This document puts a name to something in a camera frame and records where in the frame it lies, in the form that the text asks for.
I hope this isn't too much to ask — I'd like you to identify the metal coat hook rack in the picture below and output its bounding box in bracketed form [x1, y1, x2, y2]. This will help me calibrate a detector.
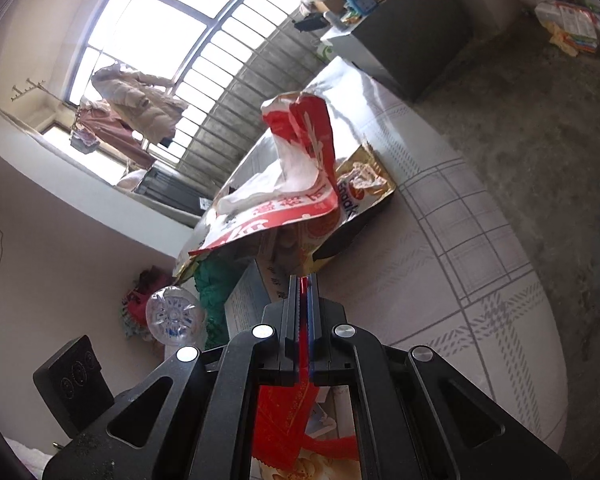
[10, 78, 49, 103]

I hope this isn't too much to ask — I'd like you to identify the black flat device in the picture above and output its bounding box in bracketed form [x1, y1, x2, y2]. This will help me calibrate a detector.
[293, 15, 327, 34]

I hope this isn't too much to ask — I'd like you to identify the dark plastic crate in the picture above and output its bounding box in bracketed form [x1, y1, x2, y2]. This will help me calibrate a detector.
[134, 165, 216, 217]

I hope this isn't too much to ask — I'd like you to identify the beige padded jacket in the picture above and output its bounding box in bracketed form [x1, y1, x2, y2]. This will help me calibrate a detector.
[90, 62, 189, 144]

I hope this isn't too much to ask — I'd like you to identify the pile of printed packets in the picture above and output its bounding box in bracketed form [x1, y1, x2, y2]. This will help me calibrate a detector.
[534, 0, 600, 57]

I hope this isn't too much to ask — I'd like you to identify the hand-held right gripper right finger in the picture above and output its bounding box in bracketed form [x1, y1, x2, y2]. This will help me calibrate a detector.
[306, 275, 572, 480]

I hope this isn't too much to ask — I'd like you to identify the white fuzzy blanket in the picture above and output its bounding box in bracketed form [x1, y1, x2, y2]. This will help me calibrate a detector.
[4, 437, 57, 480]

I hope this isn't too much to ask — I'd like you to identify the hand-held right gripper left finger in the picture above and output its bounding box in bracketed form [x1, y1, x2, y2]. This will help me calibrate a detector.
[42, 275, 306, 480]

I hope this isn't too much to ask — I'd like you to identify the pink red bag pile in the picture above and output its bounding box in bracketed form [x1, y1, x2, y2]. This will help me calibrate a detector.
[122, 267, 177, 342]

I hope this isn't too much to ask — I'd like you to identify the red white paper carton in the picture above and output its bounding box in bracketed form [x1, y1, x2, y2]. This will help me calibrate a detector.
[174, 91, 362, 480]

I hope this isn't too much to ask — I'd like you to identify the grey cabinet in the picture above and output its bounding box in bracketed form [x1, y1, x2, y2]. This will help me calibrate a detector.
[320, 0, 477, 104]

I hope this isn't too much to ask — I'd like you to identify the green plastic bag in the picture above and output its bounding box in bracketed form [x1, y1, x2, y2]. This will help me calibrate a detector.
[194, 255, 253, 352]

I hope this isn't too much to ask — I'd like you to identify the orange snack packet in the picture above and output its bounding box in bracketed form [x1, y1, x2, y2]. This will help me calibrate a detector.
[300, 180, 356, 273]

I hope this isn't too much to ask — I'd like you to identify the pink hanging coat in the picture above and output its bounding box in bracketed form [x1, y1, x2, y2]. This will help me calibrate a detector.
[75, 100, 157, 169]

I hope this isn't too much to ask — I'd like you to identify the metal window railing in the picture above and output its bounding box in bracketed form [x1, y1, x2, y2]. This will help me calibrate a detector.
[174, 0, 332, 192]

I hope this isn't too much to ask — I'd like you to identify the gold brown snack packet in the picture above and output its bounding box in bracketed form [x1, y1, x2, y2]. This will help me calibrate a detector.
[332, 144, 397, 221]

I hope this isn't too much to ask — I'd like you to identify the clear plastic bottle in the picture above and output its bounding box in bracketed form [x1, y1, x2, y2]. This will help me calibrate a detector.
[145, 285, 207, 349]

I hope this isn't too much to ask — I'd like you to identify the small cardboard box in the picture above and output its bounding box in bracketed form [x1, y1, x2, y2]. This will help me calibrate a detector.
[307, 0, 346, 17]

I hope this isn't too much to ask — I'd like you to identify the small purple garment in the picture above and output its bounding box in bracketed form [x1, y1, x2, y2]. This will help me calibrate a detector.
[69, 127, 102, 154]

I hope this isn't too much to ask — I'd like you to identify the black induction cooker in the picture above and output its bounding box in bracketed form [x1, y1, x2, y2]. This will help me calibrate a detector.
[33, 335, 116, 439]

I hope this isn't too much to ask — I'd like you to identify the white tissue paper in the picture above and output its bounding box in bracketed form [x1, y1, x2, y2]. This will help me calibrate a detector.
[217, 152, 332, 217]

